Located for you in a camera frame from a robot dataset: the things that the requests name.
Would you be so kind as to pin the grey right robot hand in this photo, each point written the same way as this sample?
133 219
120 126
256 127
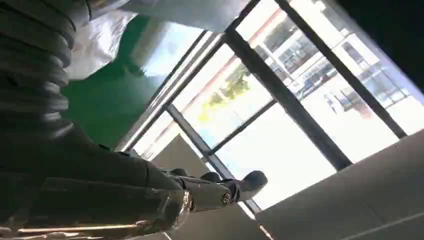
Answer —
82 192

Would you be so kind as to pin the green conveyor belt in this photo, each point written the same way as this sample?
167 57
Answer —
109 99

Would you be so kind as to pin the silver conveyor frame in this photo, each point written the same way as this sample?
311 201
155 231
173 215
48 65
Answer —
161 104

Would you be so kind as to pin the dark window frame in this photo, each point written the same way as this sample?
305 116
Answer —
285 96

